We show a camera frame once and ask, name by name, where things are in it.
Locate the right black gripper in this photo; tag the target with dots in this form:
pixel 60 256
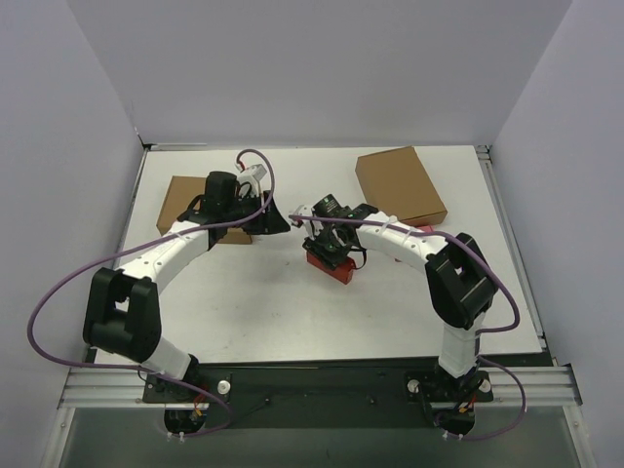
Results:
pixel 321 249

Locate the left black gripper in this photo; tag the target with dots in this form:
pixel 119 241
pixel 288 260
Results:
pixel 265 214

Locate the red paper box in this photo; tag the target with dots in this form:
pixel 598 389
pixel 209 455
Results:
pixel 343 273

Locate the brown cardboard box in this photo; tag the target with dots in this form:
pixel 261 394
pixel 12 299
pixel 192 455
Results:
pixel 181 191
pixel 396 182

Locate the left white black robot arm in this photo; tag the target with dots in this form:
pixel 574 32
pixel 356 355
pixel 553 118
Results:
pixel 123 311

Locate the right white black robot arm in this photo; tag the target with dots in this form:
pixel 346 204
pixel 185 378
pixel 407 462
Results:
pixel 460 290

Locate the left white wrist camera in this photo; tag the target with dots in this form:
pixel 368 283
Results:
pixel 249 181

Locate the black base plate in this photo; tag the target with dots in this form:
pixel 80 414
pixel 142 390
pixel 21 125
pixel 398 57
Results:
pixel 387 393

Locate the aluminium frame rail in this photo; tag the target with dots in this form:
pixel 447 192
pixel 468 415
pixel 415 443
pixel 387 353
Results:
pixel 122 389

